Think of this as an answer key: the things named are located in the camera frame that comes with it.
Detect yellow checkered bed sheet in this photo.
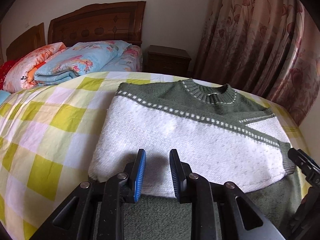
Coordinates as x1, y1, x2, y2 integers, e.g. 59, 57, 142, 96
1, 72, 307, 239

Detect red patterned cloth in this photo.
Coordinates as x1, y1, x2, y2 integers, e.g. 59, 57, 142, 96
0, 59, 20, 90

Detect dark wooden headboard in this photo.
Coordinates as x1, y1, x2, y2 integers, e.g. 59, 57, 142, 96
47, 1, 146, 47

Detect green and white knit sweater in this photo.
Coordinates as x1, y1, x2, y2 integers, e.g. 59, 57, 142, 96
88, 79, 301, 239

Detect blue floral folded quilt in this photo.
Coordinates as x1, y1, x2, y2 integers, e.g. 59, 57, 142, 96
34, 40, 130, 85

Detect pink orange floral folded quilt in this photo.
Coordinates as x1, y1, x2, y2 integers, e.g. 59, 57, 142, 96
3, 42, 67, 93

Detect pink floral curtain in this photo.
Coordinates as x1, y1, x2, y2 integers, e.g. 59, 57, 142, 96
194, 0, 319, 124

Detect dark wooden nightstand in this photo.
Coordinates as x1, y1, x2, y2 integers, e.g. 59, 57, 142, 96
143, 45, 191, 77

